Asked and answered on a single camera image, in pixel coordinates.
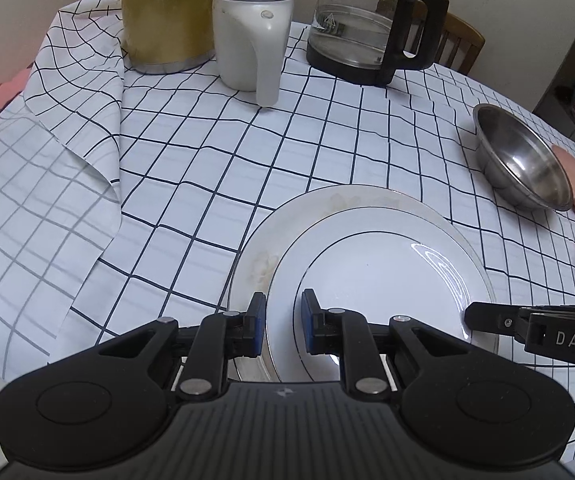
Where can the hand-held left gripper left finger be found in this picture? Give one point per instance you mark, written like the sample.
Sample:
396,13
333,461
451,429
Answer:
258,327

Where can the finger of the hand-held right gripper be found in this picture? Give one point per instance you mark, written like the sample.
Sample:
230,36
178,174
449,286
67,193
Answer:
490,317

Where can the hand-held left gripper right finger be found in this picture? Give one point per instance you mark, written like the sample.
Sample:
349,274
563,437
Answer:
308,325

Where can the large white floral plate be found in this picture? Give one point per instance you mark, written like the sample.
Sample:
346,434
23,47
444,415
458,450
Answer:
262,245

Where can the steel bowl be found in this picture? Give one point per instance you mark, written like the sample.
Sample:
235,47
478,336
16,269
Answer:
522,160

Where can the white checked tablecloth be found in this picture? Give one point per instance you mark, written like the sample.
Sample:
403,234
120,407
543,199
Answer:
187,160

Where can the wooden chair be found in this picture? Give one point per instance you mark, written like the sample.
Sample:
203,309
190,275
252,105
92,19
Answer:
462,35

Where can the glass coffee pot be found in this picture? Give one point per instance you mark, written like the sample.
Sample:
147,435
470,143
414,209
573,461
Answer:
352,25

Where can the gold metal kettle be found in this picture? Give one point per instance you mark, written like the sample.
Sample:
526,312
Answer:
167,15

